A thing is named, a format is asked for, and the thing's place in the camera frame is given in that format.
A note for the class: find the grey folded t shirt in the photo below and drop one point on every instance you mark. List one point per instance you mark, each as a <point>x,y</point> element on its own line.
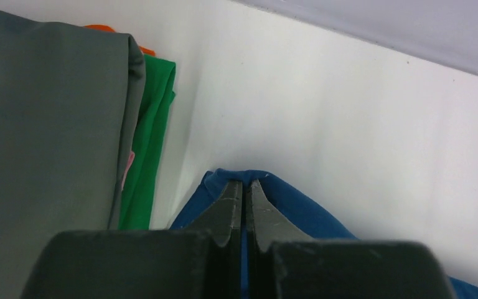
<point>69,101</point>

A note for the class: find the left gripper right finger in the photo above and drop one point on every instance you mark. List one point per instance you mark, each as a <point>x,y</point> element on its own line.
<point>265,225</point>

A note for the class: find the blue t shirt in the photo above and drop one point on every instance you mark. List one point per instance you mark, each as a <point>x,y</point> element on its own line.
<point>335,264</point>

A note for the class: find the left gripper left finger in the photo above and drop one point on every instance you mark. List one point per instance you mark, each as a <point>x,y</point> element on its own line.
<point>221,222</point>

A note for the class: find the orange folded t shirt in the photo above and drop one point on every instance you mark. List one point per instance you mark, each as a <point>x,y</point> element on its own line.
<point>105,28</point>

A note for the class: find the green folded t shirt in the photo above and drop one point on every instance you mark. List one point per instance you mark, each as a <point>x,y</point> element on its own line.
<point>140,184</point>

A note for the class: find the pink folded t shirt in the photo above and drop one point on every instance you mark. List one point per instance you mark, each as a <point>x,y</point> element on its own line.
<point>127,168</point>

